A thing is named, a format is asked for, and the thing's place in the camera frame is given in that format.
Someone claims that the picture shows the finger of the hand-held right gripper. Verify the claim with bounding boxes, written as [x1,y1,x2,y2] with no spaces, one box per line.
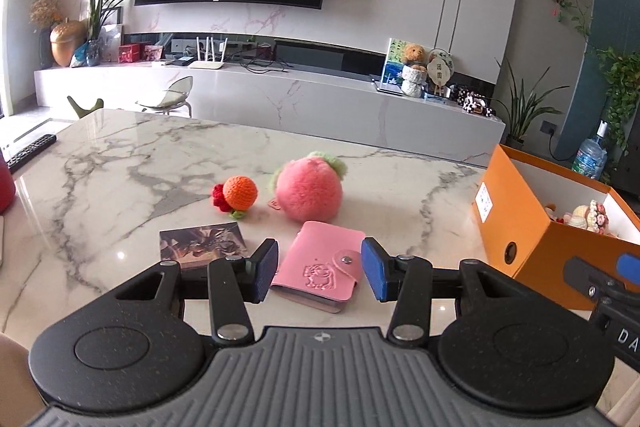
[616,252,640,280]
[562,256,628,305]

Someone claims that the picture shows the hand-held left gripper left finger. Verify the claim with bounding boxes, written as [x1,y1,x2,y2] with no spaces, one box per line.
[112,238,279,348]

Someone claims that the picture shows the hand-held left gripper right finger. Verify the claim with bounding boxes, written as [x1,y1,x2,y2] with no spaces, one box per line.
[361,237,531,345]

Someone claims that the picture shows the pink card wallet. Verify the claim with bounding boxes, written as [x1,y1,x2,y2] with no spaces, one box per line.
[269,220,367,314]

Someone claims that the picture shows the orange cardboard box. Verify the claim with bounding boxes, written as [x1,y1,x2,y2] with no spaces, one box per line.
[472,143,640,312]

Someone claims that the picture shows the pink white crochet doll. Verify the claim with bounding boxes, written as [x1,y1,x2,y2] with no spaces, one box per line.
[562,199,621,238]

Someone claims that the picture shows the red container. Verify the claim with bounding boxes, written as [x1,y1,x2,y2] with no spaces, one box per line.
[0,152,17,214]

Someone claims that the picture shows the dark picture card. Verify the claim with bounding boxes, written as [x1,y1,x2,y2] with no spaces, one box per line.
[159,222,246,269]

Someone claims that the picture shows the orange crochet fruit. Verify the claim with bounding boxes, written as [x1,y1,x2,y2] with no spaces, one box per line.
[222,175,259,220]

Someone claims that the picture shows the dark grey drawer cabinet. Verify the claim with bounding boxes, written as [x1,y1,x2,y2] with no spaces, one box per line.
[607,142,640,202]

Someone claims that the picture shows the red crochet rose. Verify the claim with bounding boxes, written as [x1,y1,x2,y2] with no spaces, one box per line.
[210,183,232,210]

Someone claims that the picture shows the pink peach plush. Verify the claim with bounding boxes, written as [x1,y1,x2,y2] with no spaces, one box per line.
[270,151,348,224]

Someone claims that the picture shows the large blue water bottle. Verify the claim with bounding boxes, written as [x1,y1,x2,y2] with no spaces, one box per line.
[571,119,610,180]

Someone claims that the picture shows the white marble television cabinet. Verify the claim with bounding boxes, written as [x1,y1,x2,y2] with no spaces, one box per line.
[34,57,506,168]

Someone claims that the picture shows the trailing pothos plant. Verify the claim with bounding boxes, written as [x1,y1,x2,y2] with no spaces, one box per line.
[590,47,640,152]

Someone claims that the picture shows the tall leafy potted plant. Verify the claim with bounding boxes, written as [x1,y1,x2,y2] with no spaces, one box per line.
[492,57,571,152]

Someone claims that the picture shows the black white toy car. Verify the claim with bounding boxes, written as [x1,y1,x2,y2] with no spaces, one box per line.
[452,84,498,116]

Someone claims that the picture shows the clear small chair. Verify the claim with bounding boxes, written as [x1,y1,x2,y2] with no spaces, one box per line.
[136,75,195,118]

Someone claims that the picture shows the blue green painting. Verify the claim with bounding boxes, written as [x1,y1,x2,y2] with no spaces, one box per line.
[381,38,416,90]

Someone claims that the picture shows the round decorative fan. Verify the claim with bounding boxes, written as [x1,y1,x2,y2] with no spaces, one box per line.
[426,48,455,95]

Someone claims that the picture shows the white router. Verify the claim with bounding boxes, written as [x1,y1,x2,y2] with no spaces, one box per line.
[189,36,231,70]

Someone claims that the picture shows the small brown teddy bear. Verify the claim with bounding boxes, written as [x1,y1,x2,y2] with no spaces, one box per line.
[400,43,428,68]

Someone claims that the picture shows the green small chair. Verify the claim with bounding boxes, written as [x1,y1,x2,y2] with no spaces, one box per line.
[67,96,105,120]

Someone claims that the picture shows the black remote control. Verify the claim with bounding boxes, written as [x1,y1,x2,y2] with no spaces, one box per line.
[4,133,58,172]

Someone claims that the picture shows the beige chair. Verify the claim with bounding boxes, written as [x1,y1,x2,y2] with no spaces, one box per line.
[0,332,48,427]

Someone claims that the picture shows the dark framed picture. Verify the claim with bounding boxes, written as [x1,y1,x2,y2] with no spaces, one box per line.
[97,7,124,58]

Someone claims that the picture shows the golden acorn vase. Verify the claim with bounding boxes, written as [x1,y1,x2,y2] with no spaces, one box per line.
[49,19,88,68]

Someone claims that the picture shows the long leaf plant in vase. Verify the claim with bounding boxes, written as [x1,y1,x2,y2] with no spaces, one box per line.
[82,0,136,66]

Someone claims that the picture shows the dried flower bouquet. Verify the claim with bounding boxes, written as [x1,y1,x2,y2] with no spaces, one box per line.
[29,0,63,68]

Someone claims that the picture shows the black power cable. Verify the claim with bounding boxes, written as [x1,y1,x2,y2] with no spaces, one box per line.
[549,132,576,162]

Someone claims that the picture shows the tangled black cables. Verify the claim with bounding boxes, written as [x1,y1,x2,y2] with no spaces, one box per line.
[240,39,293,72]

